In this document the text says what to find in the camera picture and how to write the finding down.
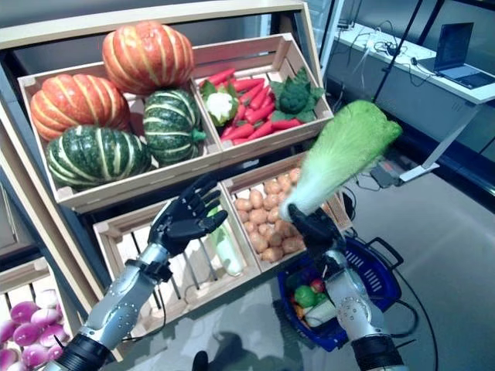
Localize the white cauliflower with leaves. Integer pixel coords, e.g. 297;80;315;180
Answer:
199;80;240;128

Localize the dark green striped pumpkin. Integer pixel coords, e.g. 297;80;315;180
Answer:
46;125;152;191

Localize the grey open laptop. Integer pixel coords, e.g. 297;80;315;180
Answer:
432;22;495;90

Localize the black tripod stand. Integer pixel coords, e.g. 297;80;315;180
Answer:
370;0;425;104

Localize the white office desk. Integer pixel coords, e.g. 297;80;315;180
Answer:
332;22;495;182

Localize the wooden cabbage crate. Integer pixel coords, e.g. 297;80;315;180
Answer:
92;181;262;337

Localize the tan potato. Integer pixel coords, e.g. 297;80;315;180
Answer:
282;237;306;255
249;231;270;252
261;247;285;263

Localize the pale pink white onion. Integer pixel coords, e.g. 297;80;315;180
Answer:
34;289;60;309

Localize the bright green round pepper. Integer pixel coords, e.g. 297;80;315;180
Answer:
293;284;318;308

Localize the green striped pumpkin with stem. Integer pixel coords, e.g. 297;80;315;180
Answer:
142;89;207;167

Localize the purple white onion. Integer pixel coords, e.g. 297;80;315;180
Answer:
0;320;19;343
13;323;43;346
38;325;67;347
30;308;60;328
10;301;39;324

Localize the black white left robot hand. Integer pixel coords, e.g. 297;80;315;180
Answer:
147;174;229;258

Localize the wooden pumpkin crate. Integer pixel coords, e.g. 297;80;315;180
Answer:
17;61;224;213

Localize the green white napa cabbage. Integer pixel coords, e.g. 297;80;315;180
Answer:
278;99;404;223
207;206;245;277
303;299;337;328

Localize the wooden onion crate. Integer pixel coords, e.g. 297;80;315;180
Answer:
0;257;74;371

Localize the orange striped pumpkin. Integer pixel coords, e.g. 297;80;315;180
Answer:
29;73;131;142
101;21;195;96

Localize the wooden carrot crate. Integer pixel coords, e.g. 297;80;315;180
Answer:
191;32;334;163

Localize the wooden potato crate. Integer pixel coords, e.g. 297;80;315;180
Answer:
222;152;355;274

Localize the grey power adapter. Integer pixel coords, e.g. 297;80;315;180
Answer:
370;158;403;189

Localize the green broccoli with leaves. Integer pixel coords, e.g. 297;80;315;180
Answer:
269;67;326;124

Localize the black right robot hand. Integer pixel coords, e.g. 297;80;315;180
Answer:
288;204;347;271

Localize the blue plastic shopping basket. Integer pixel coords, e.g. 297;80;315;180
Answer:
276;236;405;353

